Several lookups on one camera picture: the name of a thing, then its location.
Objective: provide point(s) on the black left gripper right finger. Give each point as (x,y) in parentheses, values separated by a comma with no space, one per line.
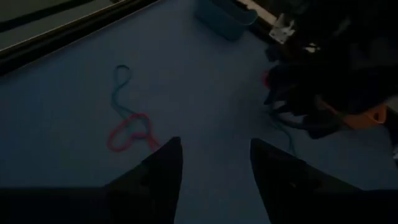
(295,193)

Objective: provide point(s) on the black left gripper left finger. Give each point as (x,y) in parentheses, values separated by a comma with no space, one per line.
(149,193)

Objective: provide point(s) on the teal rubber band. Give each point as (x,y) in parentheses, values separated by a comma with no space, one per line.
(114,95)
(289,138)

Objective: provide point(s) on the red rubber band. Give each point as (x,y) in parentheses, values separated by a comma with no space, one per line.
(136,136)

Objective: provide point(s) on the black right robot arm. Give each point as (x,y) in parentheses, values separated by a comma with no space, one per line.
(342,31)

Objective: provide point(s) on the blue plastic basket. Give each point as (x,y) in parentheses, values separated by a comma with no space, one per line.
(225,18)

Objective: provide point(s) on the silver metal mounting bracket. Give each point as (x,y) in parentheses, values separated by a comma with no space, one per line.
(281,31)

